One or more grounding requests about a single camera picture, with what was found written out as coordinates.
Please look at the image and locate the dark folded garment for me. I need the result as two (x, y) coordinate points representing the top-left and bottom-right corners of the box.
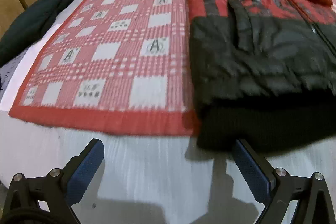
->
(0, 0), (77, 67)

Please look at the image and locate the red and black jacket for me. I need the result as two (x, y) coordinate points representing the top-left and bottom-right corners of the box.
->
(178, 0), (336, 153)

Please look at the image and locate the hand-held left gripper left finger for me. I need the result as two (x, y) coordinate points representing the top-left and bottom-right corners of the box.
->
(1, 138), (105, 224)

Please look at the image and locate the red checked blanket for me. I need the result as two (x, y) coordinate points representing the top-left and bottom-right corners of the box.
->
(8, 0), (200, 136)

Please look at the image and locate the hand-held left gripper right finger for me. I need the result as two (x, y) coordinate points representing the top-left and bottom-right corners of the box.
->
(232, 139), (335, 224)

